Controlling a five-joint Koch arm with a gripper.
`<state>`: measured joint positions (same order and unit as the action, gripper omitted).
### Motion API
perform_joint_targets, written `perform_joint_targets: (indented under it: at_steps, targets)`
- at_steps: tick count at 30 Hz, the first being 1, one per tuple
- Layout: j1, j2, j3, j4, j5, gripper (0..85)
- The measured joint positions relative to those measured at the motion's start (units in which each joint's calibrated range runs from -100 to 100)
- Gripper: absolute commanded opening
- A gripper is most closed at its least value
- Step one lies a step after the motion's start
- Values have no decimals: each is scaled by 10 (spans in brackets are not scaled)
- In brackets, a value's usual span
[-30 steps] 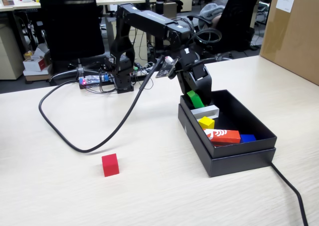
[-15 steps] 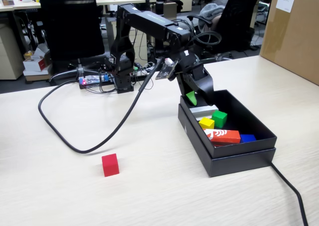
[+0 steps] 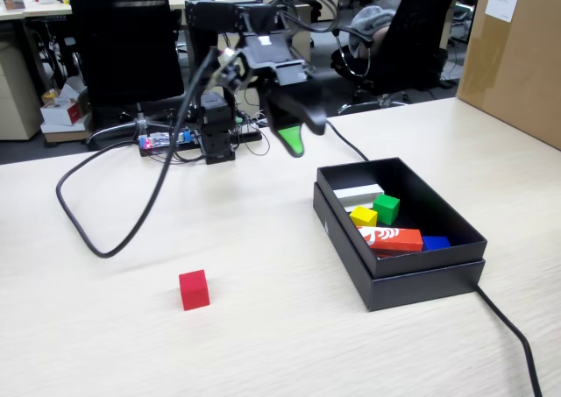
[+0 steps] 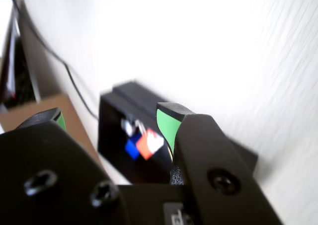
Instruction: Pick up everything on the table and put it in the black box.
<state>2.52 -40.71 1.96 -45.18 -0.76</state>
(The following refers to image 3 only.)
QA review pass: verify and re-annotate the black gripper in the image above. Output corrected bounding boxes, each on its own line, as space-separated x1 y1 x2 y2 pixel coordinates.
240 32 329 158

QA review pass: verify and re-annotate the yellow cube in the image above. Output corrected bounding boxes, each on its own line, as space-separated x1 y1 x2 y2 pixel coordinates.
349 205 379 228

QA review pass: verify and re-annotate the green cube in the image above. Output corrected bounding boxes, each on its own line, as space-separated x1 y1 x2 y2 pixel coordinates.
372 194 401 226

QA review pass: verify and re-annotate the red cube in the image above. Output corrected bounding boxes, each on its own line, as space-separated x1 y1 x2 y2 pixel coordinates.
178 269 210 312

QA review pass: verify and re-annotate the black open box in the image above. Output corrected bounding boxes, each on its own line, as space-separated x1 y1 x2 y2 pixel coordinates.
312 181 486 313

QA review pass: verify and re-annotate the large cardboard box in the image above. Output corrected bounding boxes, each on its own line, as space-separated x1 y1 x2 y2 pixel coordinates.
455 0 561 151

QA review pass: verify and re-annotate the white power strip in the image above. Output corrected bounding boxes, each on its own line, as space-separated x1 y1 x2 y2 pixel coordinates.
234 111 266 138

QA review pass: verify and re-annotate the beige narrow cabinet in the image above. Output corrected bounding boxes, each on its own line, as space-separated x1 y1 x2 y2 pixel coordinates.
287 3 315 81

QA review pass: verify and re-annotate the white rectangular block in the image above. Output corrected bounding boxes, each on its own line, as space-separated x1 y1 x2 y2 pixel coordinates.
332 183 386 214

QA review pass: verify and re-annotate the grey cloth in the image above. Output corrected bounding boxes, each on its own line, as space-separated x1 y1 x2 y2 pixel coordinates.
350 0 404 59

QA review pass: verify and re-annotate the black chrome-armed office chair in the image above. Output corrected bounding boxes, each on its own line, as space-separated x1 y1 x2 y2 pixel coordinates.
328 0 461 116

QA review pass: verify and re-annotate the orange printed carton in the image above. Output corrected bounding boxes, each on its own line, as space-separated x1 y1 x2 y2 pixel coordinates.
355 224 424 258

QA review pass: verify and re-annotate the controller board with red LED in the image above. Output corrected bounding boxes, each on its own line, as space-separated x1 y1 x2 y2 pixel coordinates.
137 129 202 158

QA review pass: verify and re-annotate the blue cube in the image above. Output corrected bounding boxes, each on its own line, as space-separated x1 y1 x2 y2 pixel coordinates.
422 235 451 252

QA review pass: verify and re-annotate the black mesh office chair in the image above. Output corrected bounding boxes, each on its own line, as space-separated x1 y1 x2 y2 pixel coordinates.
65 0 194 148

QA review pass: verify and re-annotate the white red open carton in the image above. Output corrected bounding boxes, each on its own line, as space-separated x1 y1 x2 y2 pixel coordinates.
39 75 93 144

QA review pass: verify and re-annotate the beige low cabinet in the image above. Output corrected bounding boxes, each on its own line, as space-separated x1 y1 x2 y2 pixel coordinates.
0 41 45 142

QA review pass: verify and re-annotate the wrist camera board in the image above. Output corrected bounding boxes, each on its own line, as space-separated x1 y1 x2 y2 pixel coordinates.
209 48 246 91

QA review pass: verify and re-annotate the thick black camera cable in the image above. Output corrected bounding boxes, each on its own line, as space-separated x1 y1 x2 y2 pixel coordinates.
55 48 220 259

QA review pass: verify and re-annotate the thick black table cable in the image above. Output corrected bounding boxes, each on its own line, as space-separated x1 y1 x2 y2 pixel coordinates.
326 120 543 397

